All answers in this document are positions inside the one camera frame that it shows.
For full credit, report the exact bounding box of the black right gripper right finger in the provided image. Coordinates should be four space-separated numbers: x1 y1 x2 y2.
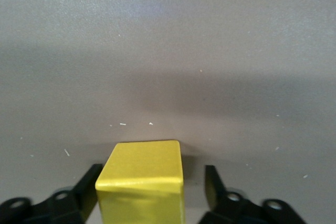
198 165 307 224

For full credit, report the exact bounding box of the yellow wooden cube block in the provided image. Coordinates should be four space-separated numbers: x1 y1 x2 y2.
94 140 186 224

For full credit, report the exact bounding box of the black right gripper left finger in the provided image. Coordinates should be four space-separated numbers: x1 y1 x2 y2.
0 163 103 224

